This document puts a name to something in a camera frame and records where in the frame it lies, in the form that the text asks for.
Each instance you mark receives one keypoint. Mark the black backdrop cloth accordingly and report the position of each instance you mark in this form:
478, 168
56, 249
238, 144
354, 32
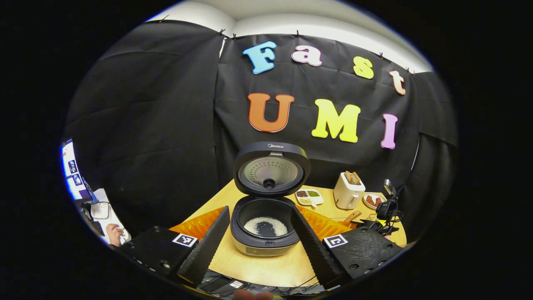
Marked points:
166, 125

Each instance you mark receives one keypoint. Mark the wooden spoon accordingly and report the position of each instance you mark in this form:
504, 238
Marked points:
354, 216

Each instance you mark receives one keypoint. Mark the white divided bean plate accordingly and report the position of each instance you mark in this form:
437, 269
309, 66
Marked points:
309, 194

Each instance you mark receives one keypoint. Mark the computer monitor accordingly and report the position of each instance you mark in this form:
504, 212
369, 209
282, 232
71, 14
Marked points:
73, 171

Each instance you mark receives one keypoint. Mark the black power adapter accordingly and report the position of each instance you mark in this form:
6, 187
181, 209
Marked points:
222, 284

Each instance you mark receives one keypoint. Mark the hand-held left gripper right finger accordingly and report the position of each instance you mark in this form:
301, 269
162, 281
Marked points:
316, 250

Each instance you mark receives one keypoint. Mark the red meat piece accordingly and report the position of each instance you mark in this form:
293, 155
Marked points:
378, 202
370, 200

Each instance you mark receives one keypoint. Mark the white toaster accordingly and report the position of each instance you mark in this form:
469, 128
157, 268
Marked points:
347, 195

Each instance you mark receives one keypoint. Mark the white desk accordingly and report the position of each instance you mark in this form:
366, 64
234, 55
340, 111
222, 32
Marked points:
118, 216

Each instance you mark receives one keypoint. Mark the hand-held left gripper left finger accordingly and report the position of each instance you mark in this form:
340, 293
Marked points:
206, 250

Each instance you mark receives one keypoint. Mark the black keyboard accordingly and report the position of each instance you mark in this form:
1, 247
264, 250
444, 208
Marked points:
96, 227

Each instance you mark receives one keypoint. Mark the dark grey rice cooker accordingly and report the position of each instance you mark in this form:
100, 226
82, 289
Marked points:
270, 153

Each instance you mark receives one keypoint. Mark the round plate with meat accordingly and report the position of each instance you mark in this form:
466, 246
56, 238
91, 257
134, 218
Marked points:
372, 202

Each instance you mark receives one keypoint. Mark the toast slice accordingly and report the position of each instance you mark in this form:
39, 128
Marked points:
348, 177
356, 178

